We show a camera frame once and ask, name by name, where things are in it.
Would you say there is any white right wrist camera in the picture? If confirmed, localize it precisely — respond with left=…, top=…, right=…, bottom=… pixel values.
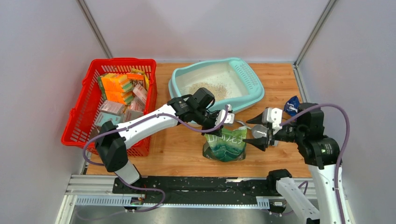
left=262, top=107, right=283, bottom=135

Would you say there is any red plastic basket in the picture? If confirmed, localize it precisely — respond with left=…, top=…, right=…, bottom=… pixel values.
left=61, top=58, right=157, bottom=148

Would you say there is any teal sponge box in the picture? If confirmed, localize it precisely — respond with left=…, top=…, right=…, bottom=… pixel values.
left=93, top=112, right=122, bottom=127

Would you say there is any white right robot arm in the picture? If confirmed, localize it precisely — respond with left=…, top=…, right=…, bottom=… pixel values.
left=245, top=103, right=349, bottom=224

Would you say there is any blue plastic bag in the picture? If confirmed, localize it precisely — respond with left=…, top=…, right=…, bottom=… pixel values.
left=283, top=96, right=300, bottom=116

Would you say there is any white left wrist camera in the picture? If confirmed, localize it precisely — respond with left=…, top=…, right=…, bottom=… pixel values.
left=218, top=104, right=235, bottom=126

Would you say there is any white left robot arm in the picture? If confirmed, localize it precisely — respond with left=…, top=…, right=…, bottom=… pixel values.
left=93, top=87, right=234, bottom=194

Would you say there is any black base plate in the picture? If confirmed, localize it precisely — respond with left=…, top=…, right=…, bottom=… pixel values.
left=112, top=176, right=280, bottom=205

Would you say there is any orange sponge pack lower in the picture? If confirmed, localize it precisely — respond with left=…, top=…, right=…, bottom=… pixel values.
left=105, top=91, right=134, bottom=105

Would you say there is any pink sponge box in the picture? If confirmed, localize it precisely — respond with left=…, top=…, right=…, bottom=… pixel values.
left=99, top=100, right=126, bottom=115

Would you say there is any orange sponge pack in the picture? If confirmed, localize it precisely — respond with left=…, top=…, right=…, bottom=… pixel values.
left=105, top=91, right=134, bottom=105
left=98, top=73, right=134, bottom=92

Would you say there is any beige cat litter pile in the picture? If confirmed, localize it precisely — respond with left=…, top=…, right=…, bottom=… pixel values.
left=187, top=82, right=228, bottom=101

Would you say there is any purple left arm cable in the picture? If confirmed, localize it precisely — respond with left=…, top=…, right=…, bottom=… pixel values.
left=82, top=105, right=230, bottom=214

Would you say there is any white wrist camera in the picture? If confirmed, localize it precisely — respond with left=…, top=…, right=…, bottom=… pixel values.
left=218, top=104, right=235, bottom=126
left=262, top=107, right=283, bottom=135

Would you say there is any light blue litter box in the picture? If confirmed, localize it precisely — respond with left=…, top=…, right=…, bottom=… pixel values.
left=168, top=57, right=265, bottom=114

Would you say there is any green cat litter bag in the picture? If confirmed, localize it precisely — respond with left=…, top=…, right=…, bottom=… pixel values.
left=202, top=126, right=248, bottom=162

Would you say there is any orange sponge pack upper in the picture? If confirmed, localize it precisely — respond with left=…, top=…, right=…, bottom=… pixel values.
left=98, top=73, right=134, bottom=92

